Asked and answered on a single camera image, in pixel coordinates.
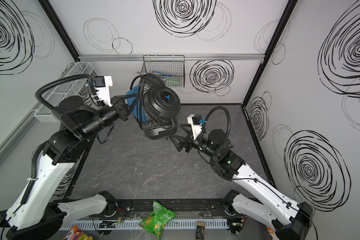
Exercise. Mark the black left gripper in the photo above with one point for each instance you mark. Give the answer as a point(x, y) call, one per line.
point(121, 108)

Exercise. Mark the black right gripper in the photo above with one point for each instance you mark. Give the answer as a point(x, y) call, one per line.
point(184, 144)

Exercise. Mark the black blue headphones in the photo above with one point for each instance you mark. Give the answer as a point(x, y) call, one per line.
point(154, 106)

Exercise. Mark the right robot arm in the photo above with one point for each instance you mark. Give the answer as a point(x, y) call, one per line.
point(289, 219)

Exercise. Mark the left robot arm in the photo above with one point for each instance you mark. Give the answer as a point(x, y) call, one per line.
point(35, 214)

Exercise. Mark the green snack bag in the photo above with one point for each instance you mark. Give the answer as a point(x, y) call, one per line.
point(157, 220)

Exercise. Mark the dark can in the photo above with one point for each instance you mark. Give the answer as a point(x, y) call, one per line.
point(200, 231)

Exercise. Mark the orange snack bag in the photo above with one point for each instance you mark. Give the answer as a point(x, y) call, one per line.
point(272, 234)

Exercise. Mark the colourful snack packet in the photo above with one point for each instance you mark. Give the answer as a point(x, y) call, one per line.
point(76, 234)

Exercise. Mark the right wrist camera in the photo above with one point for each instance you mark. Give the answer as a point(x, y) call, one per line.
point(196, 123)

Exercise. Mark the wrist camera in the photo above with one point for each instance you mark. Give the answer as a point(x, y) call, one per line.
point(196, 123)
point(102, 86)

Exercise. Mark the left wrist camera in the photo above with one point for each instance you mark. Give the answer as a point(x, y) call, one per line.
point(102, 86)

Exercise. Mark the black wire basket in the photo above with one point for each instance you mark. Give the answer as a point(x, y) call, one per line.
point(170, 68)

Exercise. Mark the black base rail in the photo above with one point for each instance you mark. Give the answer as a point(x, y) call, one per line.
point(214, 207)

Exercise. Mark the clear wall shelf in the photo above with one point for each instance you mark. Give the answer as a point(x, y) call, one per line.
point(57, 94)

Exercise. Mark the white slotted cable duct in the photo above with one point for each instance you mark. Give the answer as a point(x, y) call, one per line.
point(180, 224)

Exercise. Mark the aluminium wall rail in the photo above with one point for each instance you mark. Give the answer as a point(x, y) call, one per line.
point(188, 57)

